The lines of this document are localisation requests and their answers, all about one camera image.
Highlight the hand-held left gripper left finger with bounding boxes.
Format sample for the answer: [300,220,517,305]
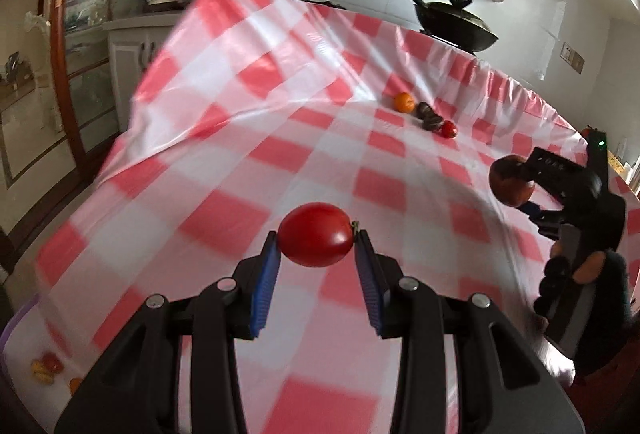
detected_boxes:
[54,230,282,434]

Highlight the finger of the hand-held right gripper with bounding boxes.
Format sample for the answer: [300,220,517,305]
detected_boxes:
[522,147,591,202]
[522,203,566,235]

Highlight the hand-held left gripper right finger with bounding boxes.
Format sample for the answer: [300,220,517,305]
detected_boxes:
[352,229,586,434]

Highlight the small dark red apple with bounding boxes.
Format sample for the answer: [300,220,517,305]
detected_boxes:
[489,154,536,208]

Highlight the purple plastic basin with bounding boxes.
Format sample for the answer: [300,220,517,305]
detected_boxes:
[0,289,101,415]

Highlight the person's right hand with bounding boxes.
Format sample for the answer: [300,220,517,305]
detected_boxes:
[532,249,638,377]

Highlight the red white checked tablecloth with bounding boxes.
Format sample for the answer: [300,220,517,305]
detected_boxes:
[0,0,640,434]

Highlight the black wok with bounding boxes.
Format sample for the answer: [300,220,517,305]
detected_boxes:
[376,0,500,52]

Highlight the wok lid with black knob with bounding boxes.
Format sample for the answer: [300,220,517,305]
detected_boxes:
[417,0,493,35]

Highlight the white cabinet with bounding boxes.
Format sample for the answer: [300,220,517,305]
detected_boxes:
[102,12,186,135]

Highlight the wooden glass cabinet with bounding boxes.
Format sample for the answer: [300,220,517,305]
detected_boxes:
[42,0,201,187]

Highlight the white plastic bag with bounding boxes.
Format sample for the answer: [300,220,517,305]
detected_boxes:
[24,10,51,35]

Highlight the wall socket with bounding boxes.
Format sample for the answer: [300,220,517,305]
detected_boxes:
[559,42,586,74]

